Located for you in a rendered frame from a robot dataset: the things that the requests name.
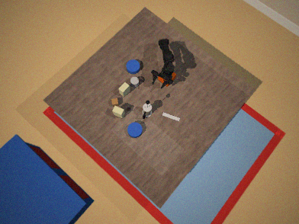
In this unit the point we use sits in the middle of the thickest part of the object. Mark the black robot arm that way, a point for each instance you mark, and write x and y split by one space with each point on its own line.
168 59

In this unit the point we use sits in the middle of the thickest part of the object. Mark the beige rectangular block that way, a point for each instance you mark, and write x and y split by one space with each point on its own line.
119 112
124 89

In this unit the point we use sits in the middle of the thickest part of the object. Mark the grey cylinder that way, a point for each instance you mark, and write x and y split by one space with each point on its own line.
134 82

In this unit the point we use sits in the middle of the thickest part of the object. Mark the blue short cylinder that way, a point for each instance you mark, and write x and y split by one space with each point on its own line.
133 66
134 130

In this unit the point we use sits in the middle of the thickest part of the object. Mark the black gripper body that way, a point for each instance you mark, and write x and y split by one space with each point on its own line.
159 74

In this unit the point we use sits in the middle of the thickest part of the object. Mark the small brown cube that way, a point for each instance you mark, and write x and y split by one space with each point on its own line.
115 102

